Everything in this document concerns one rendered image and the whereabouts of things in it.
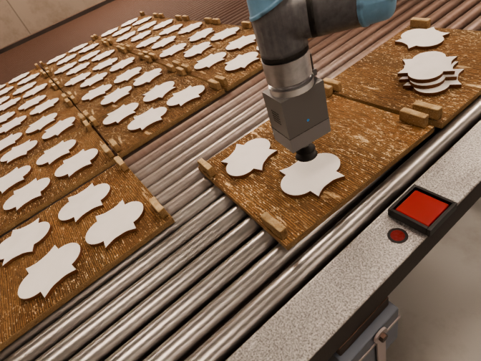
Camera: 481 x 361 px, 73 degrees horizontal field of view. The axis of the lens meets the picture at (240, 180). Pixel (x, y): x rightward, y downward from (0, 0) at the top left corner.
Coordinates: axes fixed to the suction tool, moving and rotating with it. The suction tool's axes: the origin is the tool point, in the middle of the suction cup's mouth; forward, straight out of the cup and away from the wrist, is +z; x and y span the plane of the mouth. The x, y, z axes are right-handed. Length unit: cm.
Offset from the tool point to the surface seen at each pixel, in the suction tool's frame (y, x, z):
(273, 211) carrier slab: 11.1, 2.9, 5.9
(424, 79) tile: -36.4, -4.9, 3.0
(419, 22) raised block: -63, -30, 4
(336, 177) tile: -2.9, 4.8, 4.9
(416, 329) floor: -26, 9, 100
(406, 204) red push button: -7.7, 17.0, 6.6
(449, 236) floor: -69, -13, 100
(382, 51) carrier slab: -47, -29, 6
